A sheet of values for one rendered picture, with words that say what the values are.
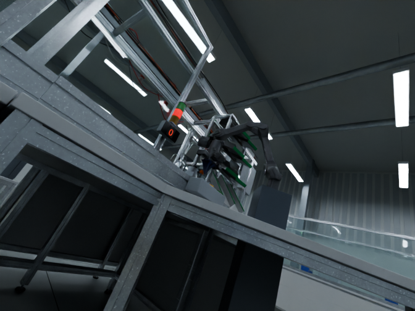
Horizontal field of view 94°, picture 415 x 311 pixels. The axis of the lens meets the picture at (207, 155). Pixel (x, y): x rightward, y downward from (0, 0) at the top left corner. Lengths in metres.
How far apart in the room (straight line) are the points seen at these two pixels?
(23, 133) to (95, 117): 0.18
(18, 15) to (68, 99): 0.17
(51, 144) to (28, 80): 0.16
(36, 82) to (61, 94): 0.05
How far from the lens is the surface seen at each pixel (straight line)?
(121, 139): 0.63
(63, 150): 0.52
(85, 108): 0.60
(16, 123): 0.49
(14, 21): 0.58
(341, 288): 4.70
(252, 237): 0.66
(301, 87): 5.67
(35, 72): 0.61
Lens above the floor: 0.74
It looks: 23 degrees up
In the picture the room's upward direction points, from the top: 22 degrees clockwise
